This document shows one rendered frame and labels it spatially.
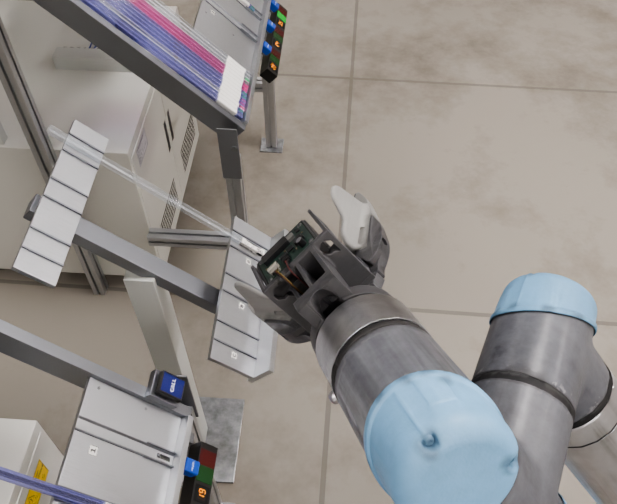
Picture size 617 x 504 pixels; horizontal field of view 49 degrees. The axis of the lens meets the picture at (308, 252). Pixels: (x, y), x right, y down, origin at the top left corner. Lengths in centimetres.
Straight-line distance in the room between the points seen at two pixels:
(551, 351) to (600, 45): 307
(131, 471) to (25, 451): 31
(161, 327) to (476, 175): 159
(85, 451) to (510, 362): 79
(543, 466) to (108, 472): 82
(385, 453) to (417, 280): 196
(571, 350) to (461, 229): 198
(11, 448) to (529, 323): 112
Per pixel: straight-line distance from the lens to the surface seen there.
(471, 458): 37
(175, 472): 122
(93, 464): 115
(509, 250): 247
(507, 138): 288
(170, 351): 153
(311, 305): 47
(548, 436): 48
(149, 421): 122
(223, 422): 203
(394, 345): 41
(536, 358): 50
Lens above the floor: 185
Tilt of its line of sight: 52 degrees down
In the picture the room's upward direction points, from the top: straight up
